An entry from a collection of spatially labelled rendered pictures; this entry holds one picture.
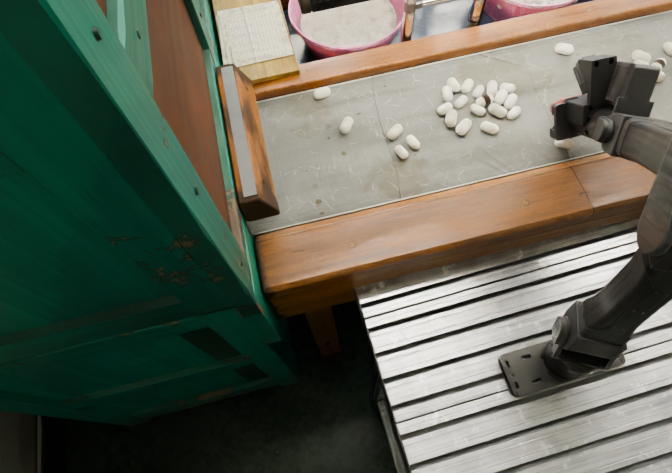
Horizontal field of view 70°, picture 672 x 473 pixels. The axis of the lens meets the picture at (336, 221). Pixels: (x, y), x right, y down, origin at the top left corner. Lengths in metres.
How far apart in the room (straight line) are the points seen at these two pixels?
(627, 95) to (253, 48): 0.70
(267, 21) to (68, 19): 0.85
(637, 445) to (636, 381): 0.10
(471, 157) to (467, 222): 0.15
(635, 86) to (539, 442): 0.57
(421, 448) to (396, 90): 0.67
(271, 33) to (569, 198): 0.68
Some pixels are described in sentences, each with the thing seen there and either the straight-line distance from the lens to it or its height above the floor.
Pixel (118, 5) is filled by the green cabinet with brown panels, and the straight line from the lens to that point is 0.44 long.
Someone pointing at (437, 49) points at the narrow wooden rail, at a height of 0.76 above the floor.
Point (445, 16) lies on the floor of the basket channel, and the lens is 1.30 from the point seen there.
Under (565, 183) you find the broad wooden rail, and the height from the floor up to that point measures 0.76.
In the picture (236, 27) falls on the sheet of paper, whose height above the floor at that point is 0.78.
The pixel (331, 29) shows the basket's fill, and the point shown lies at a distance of 1.17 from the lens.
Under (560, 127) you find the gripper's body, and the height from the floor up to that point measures 0.81.
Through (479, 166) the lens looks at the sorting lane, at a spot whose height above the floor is 0.74.
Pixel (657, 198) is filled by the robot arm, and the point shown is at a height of 1.06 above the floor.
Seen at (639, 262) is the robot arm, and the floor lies 0.98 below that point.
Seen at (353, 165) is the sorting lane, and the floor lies 0.74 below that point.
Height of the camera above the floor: 1.52
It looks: 64 degrees down
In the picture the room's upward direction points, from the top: 6 degrees counter-clockwise
